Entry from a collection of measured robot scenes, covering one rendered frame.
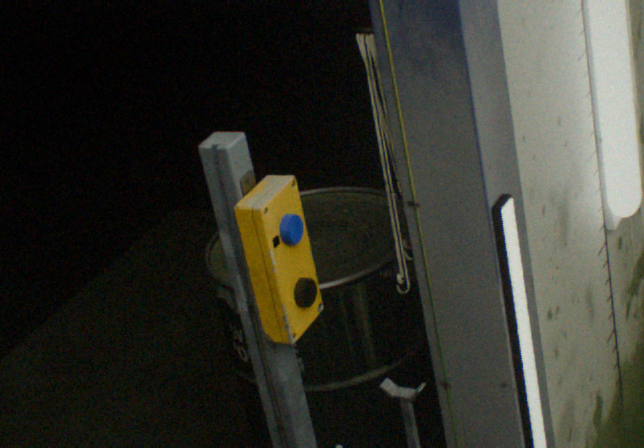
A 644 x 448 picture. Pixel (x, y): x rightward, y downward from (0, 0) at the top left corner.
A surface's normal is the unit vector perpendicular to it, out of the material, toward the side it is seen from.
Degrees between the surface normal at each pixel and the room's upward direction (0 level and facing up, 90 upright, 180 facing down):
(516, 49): 90
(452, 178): 90
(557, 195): 90
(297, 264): 90
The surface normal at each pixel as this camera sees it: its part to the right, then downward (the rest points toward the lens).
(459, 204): -0.44, 0.47
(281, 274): 0.88, 0.05
